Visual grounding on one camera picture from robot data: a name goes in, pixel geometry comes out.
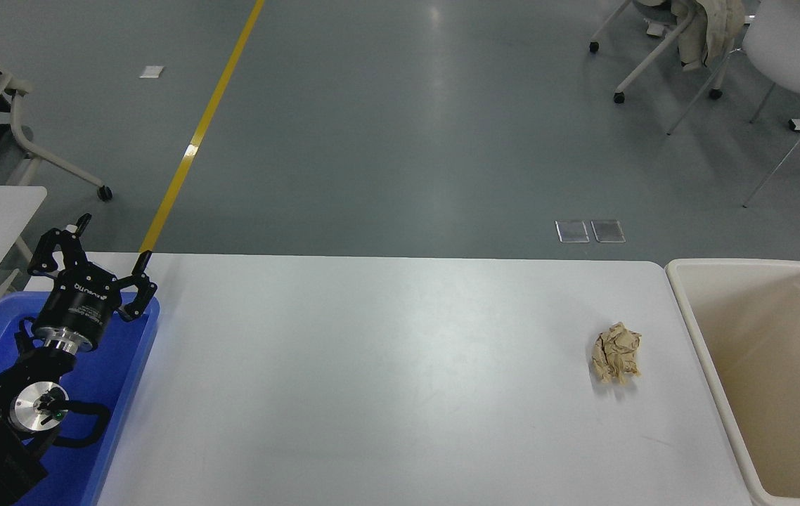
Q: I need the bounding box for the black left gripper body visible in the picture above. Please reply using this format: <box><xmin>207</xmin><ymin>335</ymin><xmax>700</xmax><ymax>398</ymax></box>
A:
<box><xmin>33</xmin><ymin>271</ymin><xmax>124</xmax><ymax>346</ymax></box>

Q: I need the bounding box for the white rolling chair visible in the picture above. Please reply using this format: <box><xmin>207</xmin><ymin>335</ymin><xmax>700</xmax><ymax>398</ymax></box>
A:
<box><xmin>0</xmin><ymin>67</ymin><xmax>113</xmax><ymax>202</ymax></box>
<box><xmin>588</xmin><ymin>0</ymin><xmax>724</xmax><ymax>105</ymax></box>

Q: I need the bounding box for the silver floor plate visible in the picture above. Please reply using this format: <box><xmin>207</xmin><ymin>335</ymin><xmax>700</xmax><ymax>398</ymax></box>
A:
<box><xmin>555</xmin><ymin>220</ymin><xmax>591</xmax><ymax>244</ymax></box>
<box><xmin>591</xmin><ymin>220</ymin><xmax>626</xmax><ymax>244</ymax></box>

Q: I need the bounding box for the crumpled tan paper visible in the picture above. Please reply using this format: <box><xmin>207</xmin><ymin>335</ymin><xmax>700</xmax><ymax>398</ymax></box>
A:
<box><xmin>591</xmin><ymin>322</ymin><xmax>643</xmax><ymax>386</ymax></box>

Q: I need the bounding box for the blue plastic tray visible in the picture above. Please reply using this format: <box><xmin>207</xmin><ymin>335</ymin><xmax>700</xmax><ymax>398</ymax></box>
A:
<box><xmin>0</xmin><ymin>292</ymin><xmax>160</xmax><ymax>506</ymax></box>

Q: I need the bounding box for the large pale plastic bin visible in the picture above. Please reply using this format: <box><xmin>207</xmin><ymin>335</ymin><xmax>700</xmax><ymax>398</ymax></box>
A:
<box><xmin>666</xmin><ymin>259</ymin><xmax>800</xmax><ymax>506</ymax></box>

